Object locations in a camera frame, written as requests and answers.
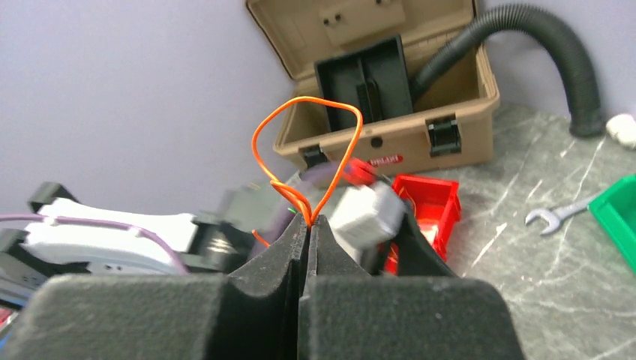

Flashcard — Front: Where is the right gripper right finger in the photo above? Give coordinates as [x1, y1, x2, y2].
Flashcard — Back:
[298, 217, 525, 359]

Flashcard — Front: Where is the silver open-end wrench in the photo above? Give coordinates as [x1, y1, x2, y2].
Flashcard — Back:
[524, 193, 600, 236]

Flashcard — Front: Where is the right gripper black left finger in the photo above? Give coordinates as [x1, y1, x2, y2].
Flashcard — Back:
[1, 217, 308, 359]

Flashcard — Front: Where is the tan plastic toolbox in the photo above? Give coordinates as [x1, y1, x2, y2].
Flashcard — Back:
[246, 0, 500, 175]

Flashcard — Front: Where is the white pipe fitting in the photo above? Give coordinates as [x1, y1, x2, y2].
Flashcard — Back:
[605, 113, 635, 150]

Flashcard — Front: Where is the left red plastic bin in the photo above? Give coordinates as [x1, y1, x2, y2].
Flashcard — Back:
[384, 174, 461, 275]

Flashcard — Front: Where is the green plastic bin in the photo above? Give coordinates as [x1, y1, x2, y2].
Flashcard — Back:
[589, 174, 635, 273]

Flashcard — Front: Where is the black corrugated hose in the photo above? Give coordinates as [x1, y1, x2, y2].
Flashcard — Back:
[409, 4, 606, 139]

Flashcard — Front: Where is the black toolbox tray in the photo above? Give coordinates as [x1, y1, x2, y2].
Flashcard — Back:
[314, 35, 413, 124]

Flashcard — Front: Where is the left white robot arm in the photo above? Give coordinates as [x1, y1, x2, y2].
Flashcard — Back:
[1, 181, 407, 309]

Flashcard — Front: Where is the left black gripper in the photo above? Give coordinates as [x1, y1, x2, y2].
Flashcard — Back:
[360, 213, 455, 278]

